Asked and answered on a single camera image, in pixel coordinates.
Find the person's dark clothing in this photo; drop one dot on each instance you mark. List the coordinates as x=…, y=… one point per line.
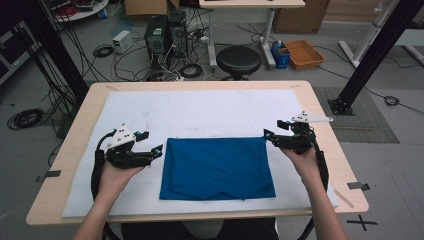
x=150, y=231

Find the white metal stand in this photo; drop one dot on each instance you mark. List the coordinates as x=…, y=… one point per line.
x=366, y=36

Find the black metal post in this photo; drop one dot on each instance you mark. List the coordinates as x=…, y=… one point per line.
x=56, y=50
x=376, y=50

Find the blue T-shirt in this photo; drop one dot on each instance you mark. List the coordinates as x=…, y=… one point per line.
x=216, y=166

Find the black computer tower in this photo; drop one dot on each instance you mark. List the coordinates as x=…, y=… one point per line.
x=178, y=33
x=155, y=41

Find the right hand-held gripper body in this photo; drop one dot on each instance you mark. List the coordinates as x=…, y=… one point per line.
x=296, y=140

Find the white desk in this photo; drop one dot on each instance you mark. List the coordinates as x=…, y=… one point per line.
x=250, y=3

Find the blue container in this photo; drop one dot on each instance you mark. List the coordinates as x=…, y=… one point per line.
x=280, y=56

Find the grey tape piece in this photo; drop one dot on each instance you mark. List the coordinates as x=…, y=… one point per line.
x=358, y=186
x=51, y=174

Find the thin wooden strip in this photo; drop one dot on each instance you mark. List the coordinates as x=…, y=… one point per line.
x=344, y=198

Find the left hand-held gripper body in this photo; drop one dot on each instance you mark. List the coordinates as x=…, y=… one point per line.
x=121, y=143

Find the white power supply box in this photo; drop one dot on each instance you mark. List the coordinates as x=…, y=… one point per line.
x=122, y=40

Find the grey floor mat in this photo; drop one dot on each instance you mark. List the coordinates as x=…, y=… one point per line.
x=363, y=126

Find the round white table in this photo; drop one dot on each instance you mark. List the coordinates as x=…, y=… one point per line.
x=83, y=11

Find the black tape cross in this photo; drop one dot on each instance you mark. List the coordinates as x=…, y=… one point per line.
x=361, y=222

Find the cardboard box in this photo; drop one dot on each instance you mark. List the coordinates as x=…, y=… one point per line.
x=300, y=15
x=146, y=6

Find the black round stool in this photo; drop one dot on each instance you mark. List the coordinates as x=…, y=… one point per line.
x=238, y=60

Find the person's left hand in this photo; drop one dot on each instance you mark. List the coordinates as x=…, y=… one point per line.
x=115, y=178

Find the person's right hand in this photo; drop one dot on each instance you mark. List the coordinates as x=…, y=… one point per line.
x=303, y=165

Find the orange tray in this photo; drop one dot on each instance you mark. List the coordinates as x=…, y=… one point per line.
x=304, y=53

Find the white table mat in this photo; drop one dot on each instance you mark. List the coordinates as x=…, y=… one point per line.
x=206, y=113

